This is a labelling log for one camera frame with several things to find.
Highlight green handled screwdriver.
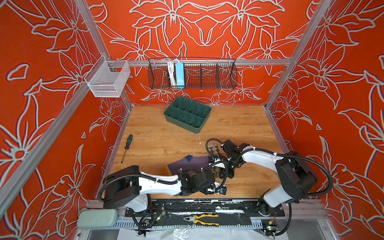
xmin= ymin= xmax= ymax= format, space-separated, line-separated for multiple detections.
xmin=121 ymin=135 xmax=133 ymax=164

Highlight pale green pad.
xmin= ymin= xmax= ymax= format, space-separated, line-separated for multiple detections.
xmin=77 ymin=209 xmax=118 ymax=229

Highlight yellow handled pliers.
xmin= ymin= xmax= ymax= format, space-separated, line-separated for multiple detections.
xmin=183 ymin=214 xmax=220 ymax=227

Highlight light blue box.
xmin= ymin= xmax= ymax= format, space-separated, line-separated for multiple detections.
xmin=175 ymin=62 xmax=185 ymax=89

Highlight beige brown argyle sock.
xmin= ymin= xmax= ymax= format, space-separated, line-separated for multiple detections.
xmin=208 ymin=143 xmax=221 ymax=178

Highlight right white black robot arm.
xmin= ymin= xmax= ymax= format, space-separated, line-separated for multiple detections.
xmin=206 ymin=138 xmax=334 ymax=208

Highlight black wire wall basket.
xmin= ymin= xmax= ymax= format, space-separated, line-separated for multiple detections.
xmin=148 ymin=58 xmax=239 ymax=90

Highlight white mesh wall basket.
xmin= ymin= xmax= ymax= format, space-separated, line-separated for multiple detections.
xmin=85 ymin=55 xmax=131 ymax=98

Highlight green divided organizer tray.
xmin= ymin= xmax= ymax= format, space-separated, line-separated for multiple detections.
xmin=164 ymin=96 xmax=212 ymax=134

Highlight white coiled cable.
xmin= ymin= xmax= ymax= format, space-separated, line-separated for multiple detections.
xmin=167 ymin=59 xmax=177 ymax=87

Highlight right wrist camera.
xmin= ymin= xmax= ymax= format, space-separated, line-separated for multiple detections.
xmin=213 ymin=161 xmax=227 ymax=169

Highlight purple yellow blue sock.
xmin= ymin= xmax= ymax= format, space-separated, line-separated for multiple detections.
xmin=161 ymin=155 xmax=212 ymax=176

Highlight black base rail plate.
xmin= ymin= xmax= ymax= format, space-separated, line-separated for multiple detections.
xmin=124 ymin=198 xmax=286 ymax=218

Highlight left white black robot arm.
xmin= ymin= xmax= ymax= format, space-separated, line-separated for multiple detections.
xmin=97 ymin=161 xmax=228 ymax=212

